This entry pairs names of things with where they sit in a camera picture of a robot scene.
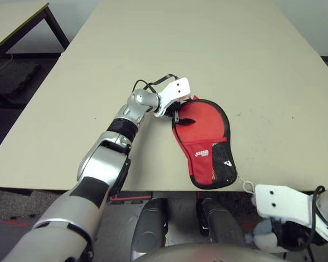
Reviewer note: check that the red tape rectangle outline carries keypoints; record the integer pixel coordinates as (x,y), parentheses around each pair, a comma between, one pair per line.
(131,198)

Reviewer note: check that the beige side table black frame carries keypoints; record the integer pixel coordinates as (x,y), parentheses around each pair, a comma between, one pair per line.
(11,21)

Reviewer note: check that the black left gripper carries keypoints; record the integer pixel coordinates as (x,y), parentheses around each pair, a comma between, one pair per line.
(176,109)

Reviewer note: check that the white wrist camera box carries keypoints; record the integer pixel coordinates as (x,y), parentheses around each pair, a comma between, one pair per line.
(284,202)
(175,90)

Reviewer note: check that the grey robot leg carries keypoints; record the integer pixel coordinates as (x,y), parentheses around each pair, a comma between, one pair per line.
(221,223)
(150,229)

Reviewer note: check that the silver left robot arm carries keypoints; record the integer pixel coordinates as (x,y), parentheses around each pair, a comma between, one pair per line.
(98,163)

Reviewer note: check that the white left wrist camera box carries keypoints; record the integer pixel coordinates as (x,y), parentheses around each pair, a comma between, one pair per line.
(175,90)

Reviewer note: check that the black foam floor mat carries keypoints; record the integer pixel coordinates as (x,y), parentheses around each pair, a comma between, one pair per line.
(13,79)

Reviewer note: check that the grey right robot leg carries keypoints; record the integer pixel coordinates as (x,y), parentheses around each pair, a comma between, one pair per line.
(221,223)

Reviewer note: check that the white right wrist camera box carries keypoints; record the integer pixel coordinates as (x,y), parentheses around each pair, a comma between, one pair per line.
(284,202)

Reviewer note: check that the red black paddle case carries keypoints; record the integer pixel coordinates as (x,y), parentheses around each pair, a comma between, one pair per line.
(202,169)

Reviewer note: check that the grey robot torso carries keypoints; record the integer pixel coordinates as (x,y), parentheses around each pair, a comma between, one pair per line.
(207,253)

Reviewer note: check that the grey left robot leg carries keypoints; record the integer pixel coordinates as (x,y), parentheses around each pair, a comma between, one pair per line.
(150,229)

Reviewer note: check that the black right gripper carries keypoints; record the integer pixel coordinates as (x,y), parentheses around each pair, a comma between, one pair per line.
(298,236)

